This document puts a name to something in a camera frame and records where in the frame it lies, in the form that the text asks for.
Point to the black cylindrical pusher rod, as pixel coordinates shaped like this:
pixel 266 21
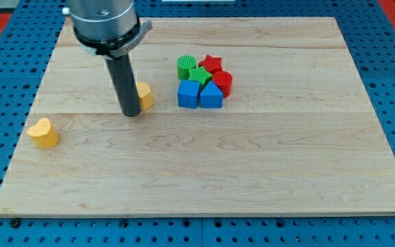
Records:
pixel 122 76

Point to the yellow hexagon block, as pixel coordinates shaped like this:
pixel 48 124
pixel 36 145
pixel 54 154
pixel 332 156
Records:
pixel 145 95

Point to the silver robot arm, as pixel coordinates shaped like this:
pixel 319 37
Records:
pixel 112 29

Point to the green star block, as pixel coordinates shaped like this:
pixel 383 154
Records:
pixel 200 75

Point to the red star block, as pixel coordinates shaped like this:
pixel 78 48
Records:
pixel 211 64

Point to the green cylinder block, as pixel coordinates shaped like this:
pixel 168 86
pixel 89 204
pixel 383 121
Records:
pixel 183 64

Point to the blue cube block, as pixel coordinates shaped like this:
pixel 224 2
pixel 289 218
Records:
pixel 188 94

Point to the blue pentagon block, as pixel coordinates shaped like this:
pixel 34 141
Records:
pixel 211 96

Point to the red cylinder block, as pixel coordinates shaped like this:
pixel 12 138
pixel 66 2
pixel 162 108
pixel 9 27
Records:
pixel 223 80

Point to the yellow heart block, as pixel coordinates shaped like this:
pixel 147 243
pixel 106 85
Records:
pixel 43 134

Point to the wooden board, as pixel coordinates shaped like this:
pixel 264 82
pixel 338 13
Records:
pixel 297 137

